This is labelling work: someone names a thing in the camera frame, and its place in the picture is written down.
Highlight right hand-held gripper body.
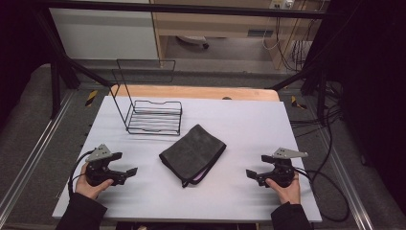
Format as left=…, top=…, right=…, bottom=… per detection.
left=267, top=147, right=309, bottom=189

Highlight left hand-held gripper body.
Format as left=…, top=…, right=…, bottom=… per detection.
left=84, top=143, right=126, bottom=188

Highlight black wire rack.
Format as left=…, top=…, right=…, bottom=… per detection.
left=109, top=58, right=184, bottom=137

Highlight dark grey towel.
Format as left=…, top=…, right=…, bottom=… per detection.
left=158, top=124, right=228, bottom=189

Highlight person's right hand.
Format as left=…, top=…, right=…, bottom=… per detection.
left=265, top=172, right=302, bottom=205

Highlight person's left hand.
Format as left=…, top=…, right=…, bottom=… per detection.
left=75, top=162, right=115, bottom=201

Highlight white table board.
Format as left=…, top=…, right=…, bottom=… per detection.
left=52, top=95, right=324, bottom=223

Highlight white cabinet panel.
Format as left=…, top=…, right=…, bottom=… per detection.
left=48, top=7, right=160, bottom=61

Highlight office chair base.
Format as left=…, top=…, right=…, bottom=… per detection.
left=175, top=34, right=211, bottom=51

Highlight light wooden desk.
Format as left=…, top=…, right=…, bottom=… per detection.
left=149, top=0, right=324, bottom=71

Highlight white power strip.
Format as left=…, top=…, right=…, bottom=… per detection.
left=268, top=0, right=295, bottom=11

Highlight left hand-held gripper black cable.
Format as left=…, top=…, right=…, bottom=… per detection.
left=67, top=149, right=97, bottom=199

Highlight hand-held gripper black cable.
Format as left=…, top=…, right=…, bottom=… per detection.
left=293, top=167, right=350, bottom=223
left=67, top=149, right=97, bottom=199

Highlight right hand-held gripper black cable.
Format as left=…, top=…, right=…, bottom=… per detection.
left=293, top=167, right=350, bottom=223

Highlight aluminium rail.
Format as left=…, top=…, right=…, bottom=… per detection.
left=314, top=121, right=375, bottom=230
left=0, top=90, right=78, bottom=221

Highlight bundle of black floor cables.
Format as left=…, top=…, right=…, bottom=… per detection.
left=288, top=80, right=344, bottom=180

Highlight hanging background cables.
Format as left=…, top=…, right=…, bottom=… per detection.
left=261, top=0, right=329, bottom=73

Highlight black metal frame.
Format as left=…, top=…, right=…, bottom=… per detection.
left=32, top=0, right=339, bottom=121

